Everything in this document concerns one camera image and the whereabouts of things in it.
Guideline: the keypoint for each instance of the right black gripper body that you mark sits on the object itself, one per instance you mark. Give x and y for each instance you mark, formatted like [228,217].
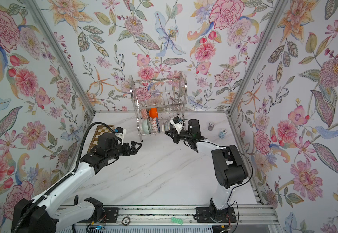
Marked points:
[186,136]

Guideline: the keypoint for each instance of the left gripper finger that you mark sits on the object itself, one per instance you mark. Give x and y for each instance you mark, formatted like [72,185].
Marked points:
[120,134]
[132,148]

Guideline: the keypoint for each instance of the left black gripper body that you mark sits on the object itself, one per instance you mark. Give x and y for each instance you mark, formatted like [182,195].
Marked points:
[116,152]

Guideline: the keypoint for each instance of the blue geometric patterned bowl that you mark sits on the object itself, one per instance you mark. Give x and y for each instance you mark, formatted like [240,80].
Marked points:
[155,125]

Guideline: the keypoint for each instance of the orange plastic bowl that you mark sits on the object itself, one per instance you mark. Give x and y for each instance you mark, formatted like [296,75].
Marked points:
[153,113]

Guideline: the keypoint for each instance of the chrome two-tier dish rack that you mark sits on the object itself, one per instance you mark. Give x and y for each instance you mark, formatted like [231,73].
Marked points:
[168,95]

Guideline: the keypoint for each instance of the dark floral ceramic bowl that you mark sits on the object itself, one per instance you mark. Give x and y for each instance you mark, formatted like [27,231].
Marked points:
[166,126]

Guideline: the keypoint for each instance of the pale green ceramic bowl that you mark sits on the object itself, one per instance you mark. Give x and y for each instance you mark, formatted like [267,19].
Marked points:
[146,126]

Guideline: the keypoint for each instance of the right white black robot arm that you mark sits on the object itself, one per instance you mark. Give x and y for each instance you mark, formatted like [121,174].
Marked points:
[229,168]

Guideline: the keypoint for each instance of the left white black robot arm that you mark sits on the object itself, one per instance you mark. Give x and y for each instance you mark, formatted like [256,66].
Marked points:
[42,214]

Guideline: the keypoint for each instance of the wooden chessboard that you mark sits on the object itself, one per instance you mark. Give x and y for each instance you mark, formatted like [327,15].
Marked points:
[98,132]

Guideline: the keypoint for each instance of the small grey can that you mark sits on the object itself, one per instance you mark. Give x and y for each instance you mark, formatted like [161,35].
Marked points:
[211,126]

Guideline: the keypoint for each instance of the small blue can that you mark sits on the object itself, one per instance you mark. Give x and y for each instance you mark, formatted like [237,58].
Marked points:
[222,133]

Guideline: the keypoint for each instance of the green connector block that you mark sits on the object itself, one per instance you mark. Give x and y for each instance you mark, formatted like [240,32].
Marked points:
[176,220]

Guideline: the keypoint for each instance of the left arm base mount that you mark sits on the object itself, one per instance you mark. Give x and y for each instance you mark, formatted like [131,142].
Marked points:
[100,214]

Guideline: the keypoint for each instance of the round black ring knob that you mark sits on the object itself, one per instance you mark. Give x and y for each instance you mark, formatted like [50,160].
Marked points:
[126,221]

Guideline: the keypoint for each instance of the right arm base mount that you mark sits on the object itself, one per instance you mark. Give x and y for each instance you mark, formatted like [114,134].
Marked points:
[211,214]

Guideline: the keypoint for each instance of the aluminium front rail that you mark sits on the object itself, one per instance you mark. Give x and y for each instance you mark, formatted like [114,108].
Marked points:
[162,214]

